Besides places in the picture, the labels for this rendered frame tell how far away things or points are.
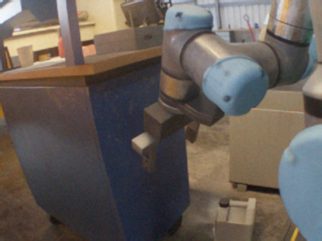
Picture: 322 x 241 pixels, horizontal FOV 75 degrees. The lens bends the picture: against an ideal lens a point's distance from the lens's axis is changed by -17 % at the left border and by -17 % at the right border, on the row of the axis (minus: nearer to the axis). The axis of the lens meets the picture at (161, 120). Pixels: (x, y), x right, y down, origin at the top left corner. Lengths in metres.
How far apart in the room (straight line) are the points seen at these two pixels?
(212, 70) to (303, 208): 0.19
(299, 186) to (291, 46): 0.24
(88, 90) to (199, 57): 0.39
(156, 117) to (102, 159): 0.32
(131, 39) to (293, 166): 0.64
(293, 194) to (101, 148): 0.58
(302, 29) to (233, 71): 0.14
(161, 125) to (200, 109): 0.07
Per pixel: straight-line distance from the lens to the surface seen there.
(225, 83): 0.29
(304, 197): 0.19
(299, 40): 0.38
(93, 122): 0.68
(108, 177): 0.75
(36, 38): 2.13
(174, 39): 0.37
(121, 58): 0.66
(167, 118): 0.44
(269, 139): 1.41
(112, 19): 2.38
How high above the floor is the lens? 1.00
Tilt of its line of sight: 20 degrees down
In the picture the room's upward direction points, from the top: 7 degrees counter-clockwise
